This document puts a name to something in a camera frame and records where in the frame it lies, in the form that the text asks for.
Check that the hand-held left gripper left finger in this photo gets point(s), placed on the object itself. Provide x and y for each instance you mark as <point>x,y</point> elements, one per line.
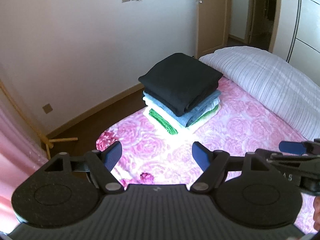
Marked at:
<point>112,156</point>

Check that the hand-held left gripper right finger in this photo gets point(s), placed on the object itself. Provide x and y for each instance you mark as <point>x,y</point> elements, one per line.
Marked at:
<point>201,156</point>

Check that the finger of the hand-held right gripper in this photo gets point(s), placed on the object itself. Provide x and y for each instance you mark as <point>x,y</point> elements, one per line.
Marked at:
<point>280,159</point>
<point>291,146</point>

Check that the black pants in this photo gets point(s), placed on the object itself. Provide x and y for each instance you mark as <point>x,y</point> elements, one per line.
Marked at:
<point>180,72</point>

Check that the person's right hand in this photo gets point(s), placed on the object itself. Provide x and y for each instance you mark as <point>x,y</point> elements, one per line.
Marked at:
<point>317,212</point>

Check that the white folded garment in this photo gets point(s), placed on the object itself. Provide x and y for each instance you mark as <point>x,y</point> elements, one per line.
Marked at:
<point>200,123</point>

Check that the blue folded garment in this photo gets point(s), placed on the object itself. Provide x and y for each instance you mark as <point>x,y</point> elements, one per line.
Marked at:
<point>182,118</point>

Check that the pink floral blanket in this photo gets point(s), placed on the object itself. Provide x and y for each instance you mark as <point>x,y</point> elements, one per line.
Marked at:
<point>237,135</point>

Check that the green folded garment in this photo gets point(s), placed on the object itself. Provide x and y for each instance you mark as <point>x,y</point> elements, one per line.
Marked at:
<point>162,121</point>

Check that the black folded garment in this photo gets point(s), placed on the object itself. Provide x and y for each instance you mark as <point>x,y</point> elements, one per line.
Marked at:
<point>175,101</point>

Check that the wooden coat stand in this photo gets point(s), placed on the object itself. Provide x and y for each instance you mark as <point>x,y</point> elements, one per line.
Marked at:
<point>45,140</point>

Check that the striped white duvet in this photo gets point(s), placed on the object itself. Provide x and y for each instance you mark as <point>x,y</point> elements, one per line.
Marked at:
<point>262,80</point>

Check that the pink patterned curtain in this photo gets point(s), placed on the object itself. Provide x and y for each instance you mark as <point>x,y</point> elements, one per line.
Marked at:
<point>15,142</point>

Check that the white wardrobe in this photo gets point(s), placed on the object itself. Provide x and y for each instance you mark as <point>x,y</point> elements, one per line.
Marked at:
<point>307,17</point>

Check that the wooden door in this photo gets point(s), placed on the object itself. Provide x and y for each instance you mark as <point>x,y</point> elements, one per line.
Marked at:
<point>212,25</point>

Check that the wall socket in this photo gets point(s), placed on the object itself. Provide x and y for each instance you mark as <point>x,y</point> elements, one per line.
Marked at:
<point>47,108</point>

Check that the wooden door frame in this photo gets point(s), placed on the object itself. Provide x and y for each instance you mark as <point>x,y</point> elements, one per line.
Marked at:
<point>250,17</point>

